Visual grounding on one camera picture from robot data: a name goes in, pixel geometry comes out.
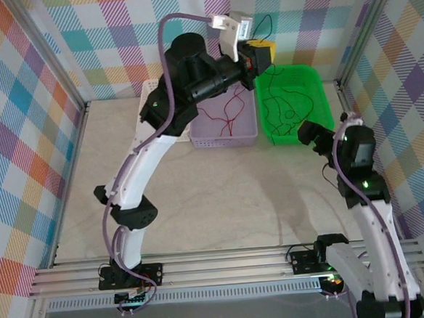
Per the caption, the thin black wire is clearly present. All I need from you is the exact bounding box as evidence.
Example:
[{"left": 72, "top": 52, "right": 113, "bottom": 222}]
[
  {"left": 252, "top": 14, "right": 291, "bottom": 105},
  {"left": 261, "top": 87, "right": 301, "bottom": 146},
  {"left": 282, "top": 84, "right": 317, "bottom": 126}
]

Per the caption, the green plastic basket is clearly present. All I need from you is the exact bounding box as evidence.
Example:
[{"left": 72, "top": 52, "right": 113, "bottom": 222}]
[{"left": 254, "top": 61, "right": 337, "bottom": 149}]

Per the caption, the white plastic basket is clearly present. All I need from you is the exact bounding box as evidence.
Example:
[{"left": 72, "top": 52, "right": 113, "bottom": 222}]
[{"left": 133, "top": 76, "right": 194, "bottom": 147}]

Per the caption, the purple plastic basket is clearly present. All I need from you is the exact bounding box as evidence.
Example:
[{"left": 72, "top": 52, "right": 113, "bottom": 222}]
[{"left": 185, "top": 76, "right": 261, "bottom": 152}]

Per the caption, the small circuit board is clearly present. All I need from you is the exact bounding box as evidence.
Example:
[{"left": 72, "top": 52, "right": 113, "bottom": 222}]
[
  {"left": 113, "top": 288, "right": 152, "bottom": 309},
  {"left": 320, "top": 273, "right": 348, "bottom": 294}
]

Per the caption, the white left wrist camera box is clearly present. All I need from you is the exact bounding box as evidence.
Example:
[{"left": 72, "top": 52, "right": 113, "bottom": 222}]
[{"left": 207, "top": 9, "right": 257, "bottom": 64}]

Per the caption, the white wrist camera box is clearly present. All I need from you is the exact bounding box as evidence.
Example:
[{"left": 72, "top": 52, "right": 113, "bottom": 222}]
[
  {"left": 207, "top": 9, "right": 257, "bottom": 64},
  {"left": 341, "top": 110, "right": 364, "bottom": 128}
]

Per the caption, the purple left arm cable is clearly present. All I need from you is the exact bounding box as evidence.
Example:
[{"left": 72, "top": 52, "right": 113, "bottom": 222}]
[{"left": 88, "top": 12, "right": 232, "bottom": 317}]

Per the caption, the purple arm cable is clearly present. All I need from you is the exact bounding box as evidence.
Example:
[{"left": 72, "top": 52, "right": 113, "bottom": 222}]
[
  {"left": 88, "top": 12, "right": 232, "bottom": 317},
  {"left": 310, "top": 108, "right": 413, "bottom": 318}
]

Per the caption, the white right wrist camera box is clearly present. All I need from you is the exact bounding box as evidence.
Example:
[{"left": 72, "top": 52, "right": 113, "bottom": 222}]
[{"left": 341, "top": 110, "right": 364, "bottom": 128}]

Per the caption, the aluminium side rail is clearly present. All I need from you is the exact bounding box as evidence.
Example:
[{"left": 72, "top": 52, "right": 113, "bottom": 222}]
[
  {"left": 335, "top": 76, "right": 404, "bottom": 245},
  {"left": 38, "top": 101, "right": 103, "bottom": 269}
]

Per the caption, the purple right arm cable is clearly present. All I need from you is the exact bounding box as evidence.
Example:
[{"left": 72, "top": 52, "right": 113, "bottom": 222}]
[{"left": 310, "top": 108, "right": 413, "bottom": 318}]

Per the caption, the aluminium frame post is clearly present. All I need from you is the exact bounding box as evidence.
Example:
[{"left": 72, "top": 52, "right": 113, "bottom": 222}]
[
  {"left": 7, "top": 0, "right": 90, "bottom": 118},
  {"left": 330, "top": 0, "right": 410, "bottom": 86}
]

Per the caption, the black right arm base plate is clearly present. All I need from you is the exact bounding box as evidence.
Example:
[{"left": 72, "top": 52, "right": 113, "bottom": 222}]
[{"left": 289, "top": 247, "right": 333, "bottom": 275}]

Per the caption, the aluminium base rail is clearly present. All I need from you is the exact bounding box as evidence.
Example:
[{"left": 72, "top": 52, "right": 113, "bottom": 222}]
[{"left": 25, "top": 236, "right": 424, "bottom": 301}]

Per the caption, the grey slotted cable duct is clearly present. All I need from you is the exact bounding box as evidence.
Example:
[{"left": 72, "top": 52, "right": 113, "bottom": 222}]
[{"left": 46, "top": 281, "right": 324, "bottom": 311}]

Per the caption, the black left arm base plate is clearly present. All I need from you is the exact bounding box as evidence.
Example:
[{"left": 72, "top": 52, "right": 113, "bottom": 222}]
[{"left": 97, "top": 261, "right": 166, "bottom": 292}]

